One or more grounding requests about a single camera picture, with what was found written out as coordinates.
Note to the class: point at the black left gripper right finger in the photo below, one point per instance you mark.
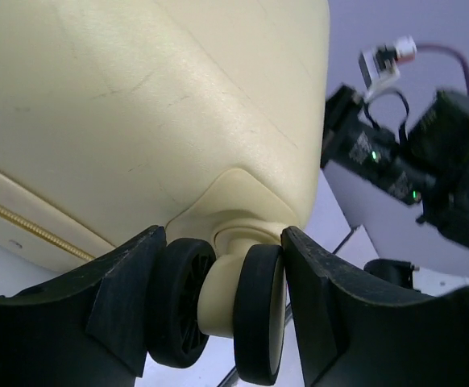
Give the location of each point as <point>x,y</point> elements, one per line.
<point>354,329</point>

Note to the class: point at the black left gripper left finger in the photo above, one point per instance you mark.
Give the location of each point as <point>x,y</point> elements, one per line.
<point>85,327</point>

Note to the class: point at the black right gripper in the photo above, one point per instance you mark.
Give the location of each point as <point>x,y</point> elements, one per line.
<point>427,166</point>

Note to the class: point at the yellow hard-shell suitcase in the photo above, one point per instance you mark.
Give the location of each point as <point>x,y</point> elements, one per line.
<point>204,118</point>

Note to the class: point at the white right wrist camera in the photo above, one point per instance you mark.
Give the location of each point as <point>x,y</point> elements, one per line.
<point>379,65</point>

